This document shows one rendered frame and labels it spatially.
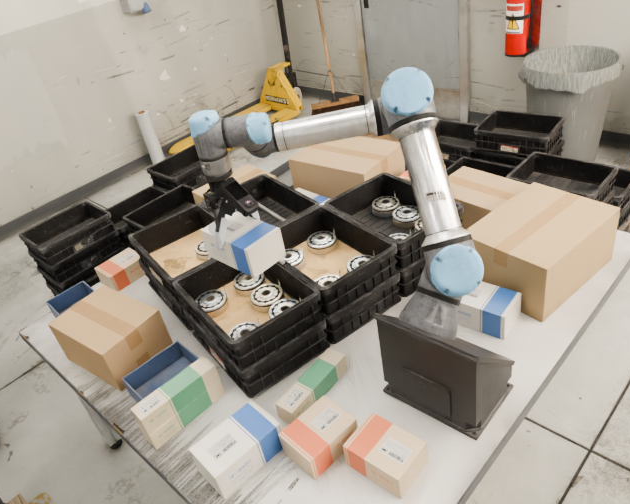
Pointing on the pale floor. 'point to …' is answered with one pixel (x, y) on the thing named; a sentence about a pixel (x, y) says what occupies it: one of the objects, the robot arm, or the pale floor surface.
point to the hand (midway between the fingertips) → (241, 237)
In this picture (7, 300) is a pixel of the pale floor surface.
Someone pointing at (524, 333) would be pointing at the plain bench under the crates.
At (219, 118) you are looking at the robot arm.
